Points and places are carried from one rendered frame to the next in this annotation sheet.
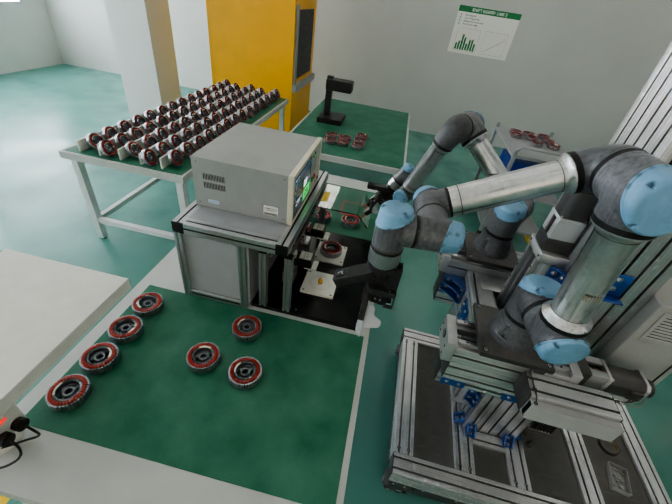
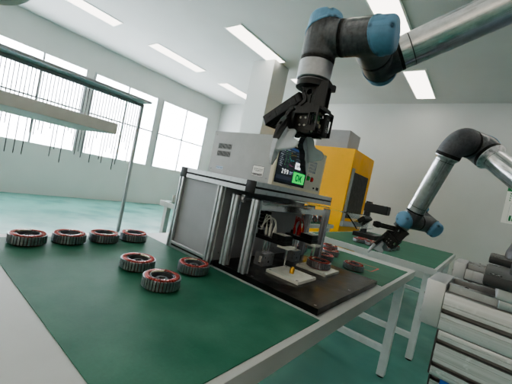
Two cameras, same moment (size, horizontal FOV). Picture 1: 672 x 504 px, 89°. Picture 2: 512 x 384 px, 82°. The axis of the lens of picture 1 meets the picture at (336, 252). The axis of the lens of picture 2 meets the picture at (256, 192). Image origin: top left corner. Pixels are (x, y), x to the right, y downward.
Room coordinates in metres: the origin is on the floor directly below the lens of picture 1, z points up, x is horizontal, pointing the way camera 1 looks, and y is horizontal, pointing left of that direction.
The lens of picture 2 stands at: (0.05, -0.41, 1.11)
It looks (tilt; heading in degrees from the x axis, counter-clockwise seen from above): 2 degrees down; 32
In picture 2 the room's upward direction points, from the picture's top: 12 degrees clockwise
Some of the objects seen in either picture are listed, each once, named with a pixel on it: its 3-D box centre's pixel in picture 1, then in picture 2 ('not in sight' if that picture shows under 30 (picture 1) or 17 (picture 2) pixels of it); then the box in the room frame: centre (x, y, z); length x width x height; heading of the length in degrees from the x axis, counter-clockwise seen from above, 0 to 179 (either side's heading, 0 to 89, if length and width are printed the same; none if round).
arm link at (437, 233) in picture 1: (435, 230); (369, 40); (0.67, -0.22, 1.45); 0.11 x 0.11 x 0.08; 1
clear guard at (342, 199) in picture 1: (338, 203); (333, 214); (1.47, 0.03, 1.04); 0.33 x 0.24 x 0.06; 84
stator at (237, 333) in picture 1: (246, 328); (193, 266); (0.85, 0.30, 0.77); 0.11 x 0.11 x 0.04
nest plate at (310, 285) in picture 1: (319, 283); (291, 274); (1.16, 0.05, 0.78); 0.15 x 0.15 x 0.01; 84
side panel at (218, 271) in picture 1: (214, 270); (195, 217); (1.00, 0.47, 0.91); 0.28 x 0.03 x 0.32; 84
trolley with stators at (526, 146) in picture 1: (516, 183); not in sight; (3.44, -1.73, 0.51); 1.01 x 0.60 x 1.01; 174
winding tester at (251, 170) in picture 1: (263, 169); (269, 163); (1.33, 0.36, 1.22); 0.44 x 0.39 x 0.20; 174
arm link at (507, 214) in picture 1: (507, 216); not in sight; (1.29, -0.68, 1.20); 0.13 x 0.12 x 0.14; 144
